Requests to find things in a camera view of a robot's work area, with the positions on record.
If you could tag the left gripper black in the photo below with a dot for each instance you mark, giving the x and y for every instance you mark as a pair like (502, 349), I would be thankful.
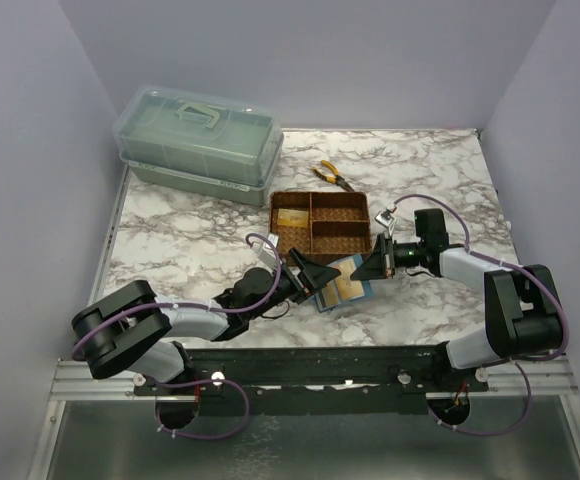
(295, 278)

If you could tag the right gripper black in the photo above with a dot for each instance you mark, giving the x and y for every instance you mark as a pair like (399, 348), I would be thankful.
(386, 256)

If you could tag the blue leather card holder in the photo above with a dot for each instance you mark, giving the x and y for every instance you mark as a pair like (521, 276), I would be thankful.
(348, 265)

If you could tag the gold credit card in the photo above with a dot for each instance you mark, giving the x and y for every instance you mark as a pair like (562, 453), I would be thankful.
(328, 297)
(293, 218)
(349, 289)

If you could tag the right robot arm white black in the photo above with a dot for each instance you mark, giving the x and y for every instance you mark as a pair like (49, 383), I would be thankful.
(522, 314)

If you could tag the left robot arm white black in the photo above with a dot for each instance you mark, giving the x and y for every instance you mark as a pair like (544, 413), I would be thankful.
(125, 330)

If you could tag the brown woven divided basket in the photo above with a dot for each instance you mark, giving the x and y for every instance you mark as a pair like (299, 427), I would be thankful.
(339, 224)

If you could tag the green plastic storage box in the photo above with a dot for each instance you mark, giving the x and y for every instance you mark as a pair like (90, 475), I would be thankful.
(200, 144)

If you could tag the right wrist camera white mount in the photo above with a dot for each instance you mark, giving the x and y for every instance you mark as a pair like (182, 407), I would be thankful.
(387, 220)

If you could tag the yellow handled pliers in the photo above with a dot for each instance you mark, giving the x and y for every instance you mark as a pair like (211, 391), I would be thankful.
(334, 177)

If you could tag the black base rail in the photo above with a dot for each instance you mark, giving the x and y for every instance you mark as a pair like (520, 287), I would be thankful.
(318, 381)

